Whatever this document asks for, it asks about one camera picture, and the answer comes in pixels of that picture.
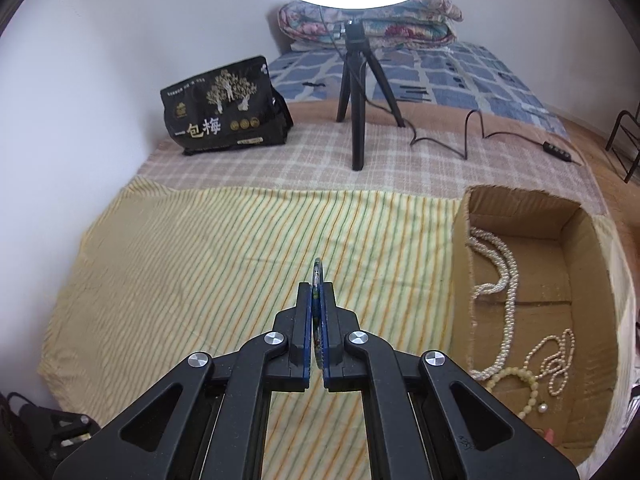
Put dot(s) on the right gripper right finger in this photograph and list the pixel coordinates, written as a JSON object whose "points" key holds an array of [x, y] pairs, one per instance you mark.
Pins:
{"points": [[426, 418]]}

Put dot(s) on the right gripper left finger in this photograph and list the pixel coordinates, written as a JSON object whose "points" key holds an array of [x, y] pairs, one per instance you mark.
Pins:
{"points": [[207, 417]]}

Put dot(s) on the cardboard box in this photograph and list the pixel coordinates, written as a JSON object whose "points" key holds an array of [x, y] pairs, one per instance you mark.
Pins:
{"points": [[564, 303]]}

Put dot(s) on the yellow striped cloth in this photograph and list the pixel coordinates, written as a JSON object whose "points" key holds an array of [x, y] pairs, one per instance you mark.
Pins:
{"points": [[163, 273]]}

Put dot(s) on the pink plaid bed sheet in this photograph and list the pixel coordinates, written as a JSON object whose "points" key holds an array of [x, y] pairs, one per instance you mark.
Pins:
{"points": [[447, 151]]}

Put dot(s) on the black printed snack bag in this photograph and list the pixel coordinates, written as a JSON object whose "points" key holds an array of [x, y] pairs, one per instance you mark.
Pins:
{"points": [[228, 108]]}

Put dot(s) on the blue patchwork bedspread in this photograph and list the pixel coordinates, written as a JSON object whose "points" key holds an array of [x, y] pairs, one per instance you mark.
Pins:
{"points": [[461, 75]]}

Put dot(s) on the black clothes rack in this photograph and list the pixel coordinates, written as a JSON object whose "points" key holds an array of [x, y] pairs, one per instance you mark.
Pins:
{"points": [[623, 142]]}

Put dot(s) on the black tripod stand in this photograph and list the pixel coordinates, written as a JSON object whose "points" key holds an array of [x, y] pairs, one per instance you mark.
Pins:
{"points": [[358, 59]]}

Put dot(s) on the floral folded quilt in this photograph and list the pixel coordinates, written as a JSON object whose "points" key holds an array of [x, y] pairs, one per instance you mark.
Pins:
{"points": [[414, 24]]}

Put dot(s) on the red strap watch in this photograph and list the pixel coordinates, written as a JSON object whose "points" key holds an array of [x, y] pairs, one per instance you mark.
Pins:
{"points": [[547, 434]]}

